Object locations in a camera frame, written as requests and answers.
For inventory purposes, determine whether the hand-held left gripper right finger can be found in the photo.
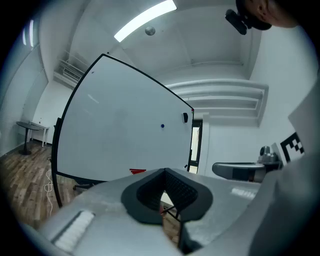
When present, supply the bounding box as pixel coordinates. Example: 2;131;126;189
164;168;261;255

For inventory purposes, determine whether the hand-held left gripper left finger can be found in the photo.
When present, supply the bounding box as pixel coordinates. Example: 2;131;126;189
39;168;185;256

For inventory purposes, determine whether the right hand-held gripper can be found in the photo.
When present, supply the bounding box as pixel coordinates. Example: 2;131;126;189
211;131;307;181

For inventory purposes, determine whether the black framed window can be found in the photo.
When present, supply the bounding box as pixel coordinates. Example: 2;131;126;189
188;119;204;174

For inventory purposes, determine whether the large whiteboard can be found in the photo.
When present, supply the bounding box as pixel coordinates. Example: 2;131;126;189
51;53;195;183

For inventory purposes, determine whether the white rectangular table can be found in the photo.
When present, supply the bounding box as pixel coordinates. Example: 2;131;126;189
28;120;50;148

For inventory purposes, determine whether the round black table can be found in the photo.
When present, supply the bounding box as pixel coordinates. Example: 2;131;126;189
16;121;41;156

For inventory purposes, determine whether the white air conditioner vent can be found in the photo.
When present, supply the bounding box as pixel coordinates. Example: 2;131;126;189
53;62;85;88

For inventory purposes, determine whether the person's head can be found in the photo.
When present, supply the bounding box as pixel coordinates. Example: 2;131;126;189
244;0;300;29

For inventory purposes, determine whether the long ceiling light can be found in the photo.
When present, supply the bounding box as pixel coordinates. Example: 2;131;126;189
113;0;178;43

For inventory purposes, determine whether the white floor cable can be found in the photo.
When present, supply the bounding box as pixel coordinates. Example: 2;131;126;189
44;168;55;216

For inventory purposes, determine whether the white ceiling duct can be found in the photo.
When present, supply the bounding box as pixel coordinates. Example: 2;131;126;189
166;78;270;127

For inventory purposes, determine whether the black head camera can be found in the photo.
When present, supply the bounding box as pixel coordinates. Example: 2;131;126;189
224;0;273;36

